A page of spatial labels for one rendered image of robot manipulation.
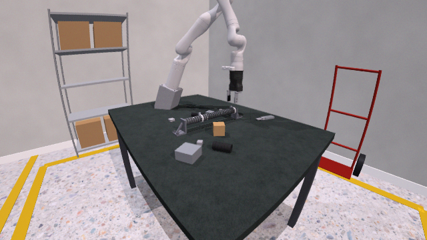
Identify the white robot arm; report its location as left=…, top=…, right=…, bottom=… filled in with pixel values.
left=166, top=0, right=246, bottom=89

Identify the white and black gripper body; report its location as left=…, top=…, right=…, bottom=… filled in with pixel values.
left=222, top=61, right=244, bottom=91

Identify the small tan box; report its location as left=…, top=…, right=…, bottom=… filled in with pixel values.
left=213, top=122, right=225, bottom=136

